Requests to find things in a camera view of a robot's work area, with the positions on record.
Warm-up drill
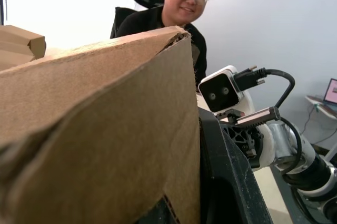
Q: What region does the man in black top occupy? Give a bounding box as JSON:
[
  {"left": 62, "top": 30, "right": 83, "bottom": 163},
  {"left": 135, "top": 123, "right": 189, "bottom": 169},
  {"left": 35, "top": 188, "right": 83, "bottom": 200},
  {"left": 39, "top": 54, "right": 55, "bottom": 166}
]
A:
[{"left": 115, "top": 0, "right": 214, "bottom": 93}]

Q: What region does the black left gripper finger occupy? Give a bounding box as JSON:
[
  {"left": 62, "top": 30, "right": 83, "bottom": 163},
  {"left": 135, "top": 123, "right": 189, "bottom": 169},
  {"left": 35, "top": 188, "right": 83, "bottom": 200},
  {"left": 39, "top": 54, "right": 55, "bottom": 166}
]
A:
[{"left": 197, "top": 106, "right": 273, "bottom": 224}]

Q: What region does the open laptop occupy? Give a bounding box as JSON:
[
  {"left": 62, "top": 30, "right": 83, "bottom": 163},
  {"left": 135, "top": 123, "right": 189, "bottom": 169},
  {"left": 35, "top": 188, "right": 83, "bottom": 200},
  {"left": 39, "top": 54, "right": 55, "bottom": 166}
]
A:
[{"left": 323, "top": 77, "right": 337, "bottom": 105}]

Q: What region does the white side desk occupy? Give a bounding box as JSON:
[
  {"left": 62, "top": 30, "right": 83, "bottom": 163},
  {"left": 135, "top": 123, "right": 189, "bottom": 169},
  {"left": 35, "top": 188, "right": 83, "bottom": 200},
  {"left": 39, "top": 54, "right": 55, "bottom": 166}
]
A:
[{"left": 304, "top": 94, "right": 337, "bottom": 158}]

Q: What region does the folded brown cardboard box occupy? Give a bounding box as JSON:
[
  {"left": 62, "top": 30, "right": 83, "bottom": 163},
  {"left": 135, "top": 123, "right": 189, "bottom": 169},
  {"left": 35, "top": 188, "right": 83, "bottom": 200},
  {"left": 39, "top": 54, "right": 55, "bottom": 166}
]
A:
[{"left": 0, "top": 25, "right": 47, "bottom": 72}]

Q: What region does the small brown cardboard box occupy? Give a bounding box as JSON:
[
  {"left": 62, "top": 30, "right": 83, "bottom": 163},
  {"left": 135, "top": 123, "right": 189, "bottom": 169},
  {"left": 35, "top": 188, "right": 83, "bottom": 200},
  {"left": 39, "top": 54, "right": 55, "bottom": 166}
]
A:
[{"left": 0, "top": 25, "right": 202, "bottom": 224}]

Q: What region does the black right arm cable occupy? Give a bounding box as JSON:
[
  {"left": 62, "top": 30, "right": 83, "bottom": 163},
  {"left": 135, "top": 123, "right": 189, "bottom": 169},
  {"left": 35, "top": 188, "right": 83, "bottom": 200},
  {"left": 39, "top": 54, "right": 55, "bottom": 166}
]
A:
[{"left": 233, "top": 66, "right": 304, "bottom": 176}]

